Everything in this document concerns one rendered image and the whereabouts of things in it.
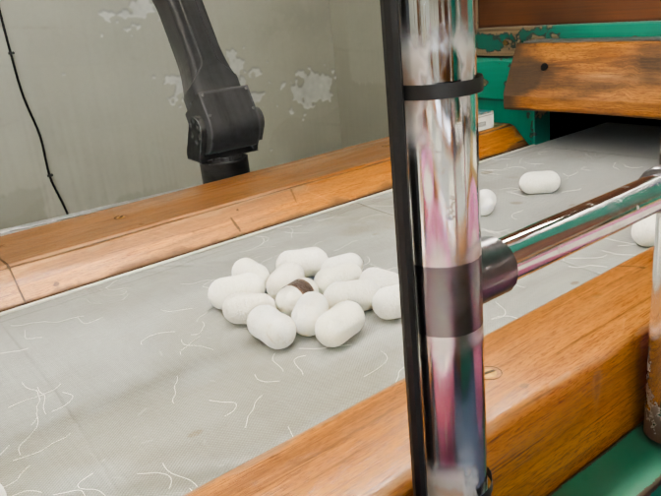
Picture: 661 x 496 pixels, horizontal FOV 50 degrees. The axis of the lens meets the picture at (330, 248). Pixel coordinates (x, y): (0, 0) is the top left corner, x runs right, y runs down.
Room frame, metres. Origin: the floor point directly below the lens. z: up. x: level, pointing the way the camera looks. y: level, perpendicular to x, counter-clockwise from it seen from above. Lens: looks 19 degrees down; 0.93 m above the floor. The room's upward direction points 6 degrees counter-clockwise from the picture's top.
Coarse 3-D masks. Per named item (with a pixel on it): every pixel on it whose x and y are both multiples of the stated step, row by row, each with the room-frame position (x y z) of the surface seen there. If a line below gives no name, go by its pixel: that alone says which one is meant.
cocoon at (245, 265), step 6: (246, 258) 0.47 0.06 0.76; (234, 264) 0.47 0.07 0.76; (240, 264) 0.46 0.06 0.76; (246, 264) 0.46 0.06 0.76; (252, 264) 0.46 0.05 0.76; (258, 264) 0.46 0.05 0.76; (234, 270) 0.46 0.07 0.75; (240, 270) 0.46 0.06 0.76; (246, 270) 0.45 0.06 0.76; (252, 270) 0.45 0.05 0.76; (258, 270) 0.45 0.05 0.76; (264, 270) 0.45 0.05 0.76; (264, 276) 0.45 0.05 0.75
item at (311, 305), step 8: (304, 296) 0.39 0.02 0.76; (312, 296) 0.39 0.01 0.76; (320, 296) 0.39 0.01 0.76; (296, 304) 0.39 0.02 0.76; (304, 304) 0.38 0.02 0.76; (312, 304) 0.38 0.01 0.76; (320, 304) 0.38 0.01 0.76; (328, 304) 0.39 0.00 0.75; (296, 312) 0.38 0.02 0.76; (304, 312) 0.37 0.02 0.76; (312, 312) 0.37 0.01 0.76; (320, 312) 0.38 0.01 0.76; (296, 320) 0.37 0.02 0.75; (304, 320) 0.37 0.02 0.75; (312, 320) 0.37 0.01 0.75; (296, 328) 0.37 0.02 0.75; (304, 328) 0.37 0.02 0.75; (312, 328) 0.37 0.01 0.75; (304, 336) 0.37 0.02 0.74
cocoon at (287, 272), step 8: (288, 264) 0.45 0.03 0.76; (296, 264) 0.45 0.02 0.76; (272, 272) 0.44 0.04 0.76; (280, 272) 0.43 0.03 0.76; (288, 272) 0.44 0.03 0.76; (296, 272) 0.44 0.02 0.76; (272, 280) 0.43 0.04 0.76; (280, 280) 0.43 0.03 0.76; (288, 280) 0.43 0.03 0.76; (272, 288) 0.43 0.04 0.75; (280, 288) 0.43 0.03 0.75; (272, 296) 0.43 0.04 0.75
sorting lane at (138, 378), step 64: (384, 192) 0.68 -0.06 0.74; (512, 192) 0.63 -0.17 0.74; (576, 192) 0.61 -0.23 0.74; (192, 256) 0.54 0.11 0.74; (256, 256) 0.53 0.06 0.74; (384, 256) 0.50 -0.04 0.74; (576, 256) 0.46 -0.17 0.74; (0, 320) 0.45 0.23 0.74; (64, 320) 0.44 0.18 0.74; (128, 320) 0.43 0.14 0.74; (192, 320) 0.42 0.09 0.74; (384, 320) 0.39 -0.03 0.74; (512, 320) 0.37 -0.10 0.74; (0, 384) 0.36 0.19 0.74; (64, 384) 0.35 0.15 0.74; (128, 384) 0.34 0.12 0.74; (192, 384) 0.33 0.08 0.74; (256, 384) 0.33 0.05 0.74; (320, 384) 0.32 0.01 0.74; (384, 384) 0.31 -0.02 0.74; (0, 448) 0.29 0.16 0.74; (64, 448) 0.29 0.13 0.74; (128, 448) 0.28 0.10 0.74; (192, 448) 0.28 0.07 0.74; (256, 448) 0.27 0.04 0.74
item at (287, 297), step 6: (312, 282) 0.42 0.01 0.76; (282, 288) 0.41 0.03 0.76; (288, 288) 0.41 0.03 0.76; (294, 288) 0.41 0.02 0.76; (318, 288) 0.42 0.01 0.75; (282, 294) 0.40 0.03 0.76; (288, 294) 0.40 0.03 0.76; (294, 294) 0.40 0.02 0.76; (300, 294) 0.41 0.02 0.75; (276, 300) 0.41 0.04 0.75; (282, 300) 0.40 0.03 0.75; (288, 300) 0.40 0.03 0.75; (294, 300) 0.40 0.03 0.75; (276, 306) 0.41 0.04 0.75; (282, 306) 0.40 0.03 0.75; (288, 306) 0.40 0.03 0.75; (294, 306) 0.40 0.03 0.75; (282, 312) 0.40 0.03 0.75; (288, 312) 0.40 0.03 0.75
